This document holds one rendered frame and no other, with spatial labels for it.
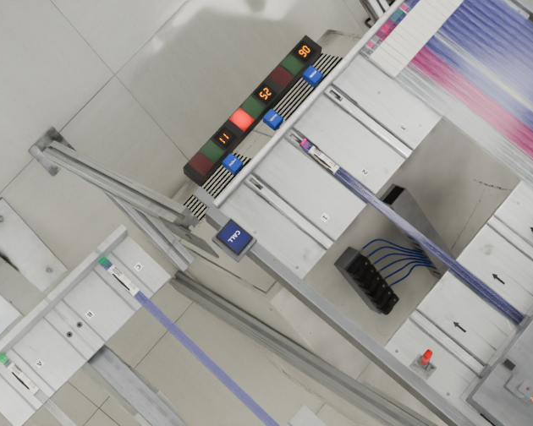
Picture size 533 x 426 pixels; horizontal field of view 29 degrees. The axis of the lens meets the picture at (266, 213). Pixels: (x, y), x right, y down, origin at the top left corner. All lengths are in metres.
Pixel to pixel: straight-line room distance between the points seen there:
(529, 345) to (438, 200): 0.59
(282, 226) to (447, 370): 0.37
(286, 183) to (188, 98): 0.79
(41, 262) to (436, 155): 0.95
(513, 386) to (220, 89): 1.20
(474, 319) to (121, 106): 1.07
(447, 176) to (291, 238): 0.57
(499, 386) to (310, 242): 0.40
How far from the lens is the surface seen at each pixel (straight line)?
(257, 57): 2.63
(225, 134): 1.84
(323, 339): 2.15
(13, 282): 2.28
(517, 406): 1.73
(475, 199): 2.32
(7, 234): 2.42
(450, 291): 1.79
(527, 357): 1.74
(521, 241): 1.84
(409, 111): 1.87
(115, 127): 2.47
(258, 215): 1.78
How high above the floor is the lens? 2.19
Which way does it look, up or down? 53 degrees down
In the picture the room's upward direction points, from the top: 115 degrees clockwise
